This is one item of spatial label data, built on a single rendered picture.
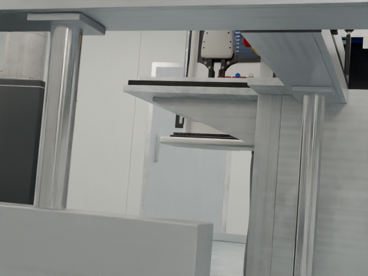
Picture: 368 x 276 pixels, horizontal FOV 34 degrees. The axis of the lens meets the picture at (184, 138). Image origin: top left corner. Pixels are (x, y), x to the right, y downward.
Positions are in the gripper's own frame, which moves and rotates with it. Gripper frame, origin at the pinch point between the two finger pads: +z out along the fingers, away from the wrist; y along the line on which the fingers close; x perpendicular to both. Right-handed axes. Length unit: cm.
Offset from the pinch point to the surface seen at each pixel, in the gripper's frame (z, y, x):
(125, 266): 46, -18, 97
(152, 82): 4.8, 15.2, 13.3
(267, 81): 7.1, -22.3, 30.6
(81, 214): 39, -11, 97
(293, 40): 10, -37, 81
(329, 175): 28.2, -36.9, 16.8
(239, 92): 7.4, -11.5, 15.7
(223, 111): 11.7, -5.2, 7.3
